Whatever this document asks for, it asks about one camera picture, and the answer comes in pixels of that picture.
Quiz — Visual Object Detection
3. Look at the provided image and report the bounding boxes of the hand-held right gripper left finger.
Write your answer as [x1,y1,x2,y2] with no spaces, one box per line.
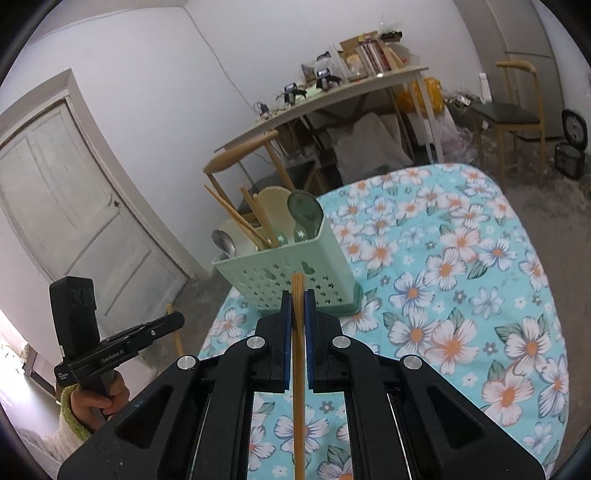
[58,292,293,480]

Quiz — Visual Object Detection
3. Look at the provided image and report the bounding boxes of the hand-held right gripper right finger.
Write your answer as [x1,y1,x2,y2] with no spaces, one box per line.
[305,291,543,480]

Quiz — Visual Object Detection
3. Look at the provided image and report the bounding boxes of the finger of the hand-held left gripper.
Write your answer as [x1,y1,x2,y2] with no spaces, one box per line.
[139,311,185,343]

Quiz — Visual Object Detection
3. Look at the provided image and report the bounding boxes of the green plastic utensil holder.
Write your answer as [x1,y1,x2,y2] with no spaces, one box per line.
[212,224,363,319]

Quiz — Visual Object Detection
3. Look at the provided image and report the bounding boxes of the metal spoon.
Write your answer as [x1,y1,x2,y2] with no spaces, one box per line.
[211,230,238,259]

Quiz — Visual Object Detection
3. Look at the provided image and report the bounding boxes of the white plastic spoon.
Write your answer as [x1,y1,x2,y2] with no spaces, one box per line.
[217,217,259,259]

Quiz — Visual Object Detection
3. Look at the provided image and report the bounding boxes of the green translucent spoon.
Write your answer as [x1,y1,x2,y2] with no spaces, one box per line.
[286,191,324,243]

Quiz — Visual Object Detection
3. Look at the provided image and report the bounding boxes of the cream plastic spoon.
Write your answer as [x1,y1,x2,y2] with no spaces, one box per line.
[256,185,294,241]

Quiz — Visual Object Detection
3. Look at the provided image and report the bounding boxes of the person's left forearm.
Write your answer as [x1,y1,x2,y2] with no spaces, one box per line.
[14,385,92,480]

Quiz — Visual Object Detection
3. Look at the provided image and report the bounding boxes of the person's left hand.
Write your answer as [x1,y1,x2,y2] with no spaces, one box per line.
[69,371,131,432]

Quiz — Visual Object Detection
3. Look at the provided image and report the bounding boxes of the white panel door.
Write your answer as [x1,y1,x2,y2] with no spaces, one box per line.
[0,102,185,324]

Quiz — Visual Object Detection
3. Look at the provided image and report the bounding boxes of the floral blue blanket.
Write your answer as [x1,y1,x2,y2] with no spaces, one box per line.
[198,162,571,480]

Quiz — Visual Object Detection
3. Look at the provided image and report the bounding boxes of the wooden chair with dark seat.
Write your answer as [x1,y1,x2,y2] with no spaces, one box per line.
[203,130,326,222]
[468,60,548,185]

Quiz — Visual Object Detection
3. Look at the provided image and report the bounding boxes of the grey white sack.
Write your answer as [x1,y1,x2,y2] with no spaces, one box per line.
[332,113,414,185]

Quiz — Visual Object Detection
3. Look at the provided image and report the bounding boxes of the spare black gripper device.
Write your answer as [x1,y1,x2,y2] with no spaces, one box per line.
[316,68,342,90]
[284,82,308,106]

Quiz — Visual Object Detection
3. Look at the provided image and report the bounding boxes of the clear plastic bag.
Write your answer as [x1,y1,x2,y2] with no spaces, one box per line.
[438,115,478,162]

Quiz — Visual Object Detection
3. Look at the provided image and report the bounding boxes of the wooden table with white legs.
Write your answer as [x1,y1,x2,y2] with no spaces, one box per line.
[215,65,444,164]

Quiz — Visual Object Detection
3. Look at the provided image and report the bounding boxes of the yellow plastic bag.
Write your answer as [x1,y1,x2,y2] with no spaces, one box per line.
[397,76,446,114]

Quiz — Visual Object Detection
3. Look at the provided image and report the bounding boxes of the clear striped jar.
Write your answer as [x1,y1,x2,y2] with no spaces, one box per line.
[358,41,389,75]

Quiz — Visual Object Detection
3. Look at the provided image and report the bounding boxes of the cardboard box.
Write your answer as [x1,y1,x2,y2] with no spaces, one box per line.
[339,33,379,54]

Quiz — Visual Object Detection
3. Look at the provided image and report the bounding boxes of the black rice cooker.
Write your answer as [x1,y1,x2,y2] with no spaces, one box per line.
[554,108,591,180]

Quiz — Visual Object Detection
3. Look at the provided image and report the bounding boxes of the silver refrigerator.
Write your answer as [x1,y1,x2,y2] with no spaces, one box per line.
[489,0,561,139]

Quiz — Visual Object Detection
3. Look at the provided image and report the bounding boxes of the white door frame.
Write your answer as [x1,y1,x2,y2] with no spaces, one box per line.
[0,68,208,282]

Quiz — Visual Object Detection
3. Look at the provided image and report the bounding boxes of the thin wall cable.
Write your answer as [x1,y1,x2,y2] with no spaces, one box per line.
[184,6,260,117]

